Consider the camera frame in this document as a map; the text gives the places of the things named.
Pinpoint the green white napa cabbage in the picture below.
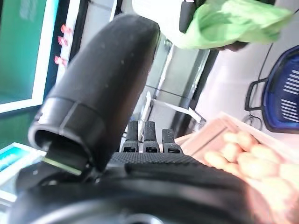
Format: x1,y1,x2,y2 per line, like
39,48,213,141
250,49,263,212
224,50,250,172
178,0,294,50

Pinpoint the wooden slat crate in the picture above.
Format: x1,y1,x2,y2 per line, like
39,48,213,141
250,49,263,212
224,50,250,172
175,112,299,187

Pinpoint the white framed glass door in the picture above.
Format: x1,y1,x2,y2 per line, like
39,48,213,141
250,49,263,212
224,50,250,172
0,0,61,114

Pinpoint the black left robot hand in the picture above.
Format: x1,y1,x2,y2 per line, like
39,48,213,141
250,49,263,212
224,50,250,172
7,14,267,224

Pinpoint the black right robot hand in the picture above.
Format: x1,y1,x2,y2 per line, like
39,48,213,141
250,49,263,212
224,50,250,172
178,1,196,34

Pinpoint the blue plastic shopping basket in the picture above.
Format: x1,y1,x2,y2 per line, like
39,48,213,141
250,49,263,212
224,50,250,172
244,45,299,133

